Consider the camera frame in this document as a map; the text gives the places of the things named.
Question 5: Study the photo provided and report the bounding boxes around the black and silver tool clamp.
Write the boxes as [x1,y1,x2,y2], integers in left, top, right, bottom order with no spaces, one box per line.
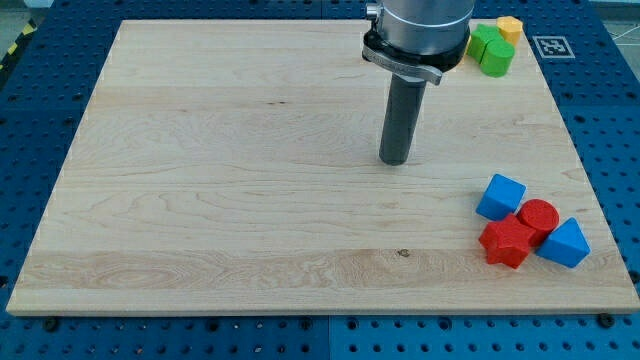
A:
[362,28,470,85]

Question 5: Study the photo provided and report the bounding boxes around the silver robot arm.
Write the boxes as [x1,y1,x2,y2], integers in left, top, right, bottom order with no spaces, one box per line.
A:
[362,0,475,166]

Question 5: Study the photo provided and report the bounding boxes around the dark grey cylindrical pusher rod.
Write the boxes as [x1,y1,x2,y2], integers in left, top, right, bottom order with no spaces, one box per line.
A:
[379,74,426,166]

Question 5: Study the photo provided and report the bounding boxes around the blue cube block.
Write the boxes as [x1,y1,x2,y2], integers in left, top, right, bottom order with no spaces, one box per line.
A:
[476,174,526,221]

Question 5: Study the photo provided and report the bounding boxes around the green block rear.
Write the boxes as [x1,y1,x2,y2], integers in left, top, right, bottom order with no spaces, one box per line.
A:
[466,24,503,63]

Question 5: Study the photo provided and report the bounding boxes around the blue triangle block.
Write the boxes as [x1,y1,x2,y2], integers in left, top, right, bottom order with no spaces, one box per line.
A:
[536,217,591,268]

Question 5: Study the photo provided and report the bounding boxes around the yellow hexagon block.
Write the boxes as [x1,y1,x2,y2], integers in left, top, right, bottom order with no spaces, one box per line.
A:
[496,16,524,47]

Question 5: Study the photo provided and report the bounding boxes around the red cylinder block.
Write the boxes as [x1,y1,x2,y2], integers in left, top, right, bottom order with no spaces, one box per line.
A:
[516,199,560,247]

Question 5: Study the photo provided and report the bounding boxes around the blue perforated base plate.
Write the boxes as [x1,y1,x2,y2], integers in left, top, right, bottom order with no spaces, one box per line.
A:
[1,1,639,359]

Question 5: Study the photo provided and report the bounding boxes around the red star block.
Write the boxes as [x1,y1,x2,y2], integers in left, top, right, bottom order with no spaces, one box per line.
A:
[479,213,535,269]

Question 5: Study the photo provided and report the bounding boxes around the wooden board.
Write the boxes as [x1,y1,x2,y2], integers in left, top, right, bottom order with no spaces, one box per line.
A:
[7,20,639,316]

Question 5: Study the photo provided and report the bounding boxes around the white fiducial marker tag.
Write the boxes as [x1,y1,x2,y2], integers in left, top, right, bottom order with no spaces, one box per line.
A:
[533,35,575,59]

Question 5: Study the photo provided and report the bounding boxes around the green half-round block front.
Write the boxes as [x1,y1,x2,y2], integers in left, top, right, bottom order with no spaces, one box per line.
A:
[480,39,515,77]

